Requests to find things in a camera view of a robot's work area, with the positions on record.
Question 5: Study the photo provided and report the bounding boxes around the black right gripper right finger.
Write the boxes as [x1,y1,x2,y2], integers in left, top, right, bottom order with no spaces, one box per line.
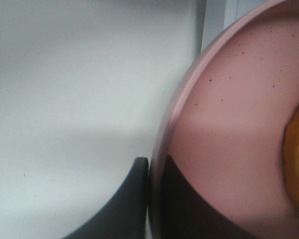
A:
[159,155,255,239]

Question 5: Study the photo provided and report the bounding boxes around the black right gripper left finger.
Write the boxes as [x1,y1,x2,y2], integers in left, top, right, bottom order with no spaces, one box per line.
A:
[66,157,149,239]

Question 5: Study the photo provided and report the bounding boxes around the pink round plate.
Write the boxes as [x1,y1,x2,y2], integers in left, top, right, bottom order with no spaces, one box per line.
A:
[149,0,299,239]

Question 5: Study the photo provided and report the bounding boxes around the burger with sesame-free bun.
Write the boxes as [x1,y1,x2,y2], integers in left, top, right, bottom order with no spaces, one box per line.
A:
[283,107,299,212]

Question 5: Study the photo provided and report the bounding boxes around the white microwave oven body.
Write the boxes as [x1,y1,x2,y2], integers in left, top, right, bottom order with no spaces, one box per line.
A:
[195,0,265,55]

